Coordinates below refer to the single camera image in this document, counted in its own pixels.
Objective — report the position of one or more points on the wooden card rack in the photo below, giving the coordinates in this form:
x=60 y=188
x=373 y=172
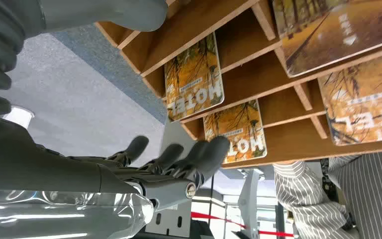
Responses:
x=184 y=23

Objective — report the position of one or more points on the white slotted panel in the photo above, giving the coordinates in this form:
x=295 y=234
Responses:
x=168 y=222

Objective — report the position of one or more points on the autumn hotel key card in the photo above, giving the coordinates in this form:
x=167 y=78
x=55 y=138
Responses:
x=365 y=105
x=336 y=36
x=194 y=79
x=237 y=132

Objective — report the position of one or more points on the white round fixture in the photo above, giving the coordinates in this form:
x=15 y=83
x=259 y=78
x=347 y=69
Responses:
x=19 y=116

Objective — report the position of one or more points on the thin black pole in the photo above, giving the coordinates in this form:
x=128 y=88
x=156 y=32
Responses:
x=210 y=198

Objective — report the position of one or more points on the person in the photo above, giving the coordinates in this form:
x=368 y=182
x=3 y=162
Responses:
x=372 y=194

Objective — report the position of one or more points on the red barrier tape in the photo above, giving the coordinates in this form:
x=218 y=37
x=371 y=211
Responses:
x=217 y=218

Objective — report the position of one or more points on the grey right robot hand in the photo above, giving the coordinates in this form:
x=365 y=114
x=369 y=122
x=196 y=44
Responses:
x=46 y=171

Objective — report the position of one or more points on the white metal stand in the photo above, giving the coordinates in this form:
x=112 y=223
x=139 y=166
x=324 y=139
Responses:
x=249 y=201

